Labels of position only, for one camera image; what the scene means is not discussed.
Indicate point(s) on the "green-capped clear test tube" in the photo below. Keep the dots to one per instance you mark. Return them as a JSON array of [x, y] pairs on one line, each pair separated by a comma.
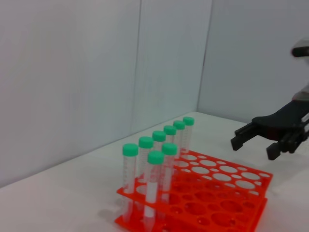
[[130, 169], [169, 164], [179, 125], [145, 143], [152, 193], [159, 136], [188, 121], [170, 130]]

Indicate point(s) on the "orange plastic test tube rack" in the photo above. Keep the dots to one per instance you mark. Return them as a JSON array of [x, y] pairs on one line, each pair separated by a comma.
[[212, 198]]

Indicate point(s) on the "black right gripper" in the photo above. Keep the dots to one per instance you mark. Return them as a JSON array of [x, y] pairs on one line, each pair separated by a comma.
[[280, 123]]

